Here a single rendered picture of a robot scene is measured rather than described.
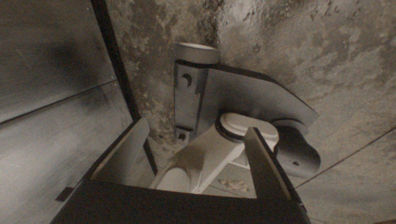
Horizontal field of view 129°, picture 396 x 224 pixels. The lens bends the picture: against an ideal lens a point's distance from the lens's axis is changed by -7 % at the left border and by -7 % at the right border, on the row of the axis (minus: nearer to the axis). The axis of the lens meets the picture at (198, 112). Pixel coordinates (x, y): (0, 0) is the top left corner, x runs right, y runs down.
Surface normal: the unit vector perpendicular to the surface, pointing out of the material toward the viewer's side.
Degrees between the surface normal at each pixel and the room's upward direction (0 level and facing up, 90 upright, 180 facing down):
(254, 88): 0
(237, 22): 0
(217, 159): 90
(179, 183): 90
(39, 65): 90
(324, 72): 0
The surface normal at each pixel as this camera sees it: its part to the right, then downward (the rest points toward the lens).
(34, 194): 0.96, 0.19
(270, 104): -0.26, 0.54
